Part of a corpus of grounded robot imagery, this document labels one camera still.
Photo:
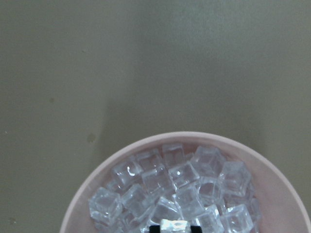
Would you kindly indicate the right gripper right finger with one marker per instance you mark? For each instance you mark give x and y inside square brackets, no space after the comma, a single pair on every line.
[196,229]

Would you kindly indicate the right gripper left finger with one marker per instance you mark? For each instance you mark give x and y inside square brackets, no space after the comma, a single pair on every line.
[154,229]

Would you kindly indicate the clear ice cube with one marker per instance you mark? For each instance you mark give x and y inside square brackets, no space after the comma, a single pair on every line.
[174,226]

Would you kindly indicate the pink bowl of ice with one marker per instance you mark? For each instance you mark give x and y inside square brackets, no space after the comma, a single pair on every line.
[281,207]

